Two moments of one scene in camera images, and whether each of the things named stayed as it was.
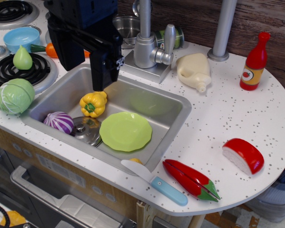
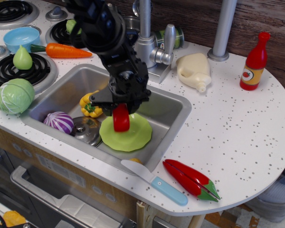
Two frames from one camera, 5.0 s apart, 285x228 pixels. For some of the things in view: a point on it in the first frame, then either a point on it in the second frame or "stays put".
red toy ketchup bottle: [255, 62] stays put
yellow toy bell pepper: [93, 104] stays put
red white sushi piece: [243, 154] → [121, 118]
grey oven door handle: [82, 212] stays put
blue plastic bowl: [24, 36] stays put
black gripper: [104, 44] → [128, 79]
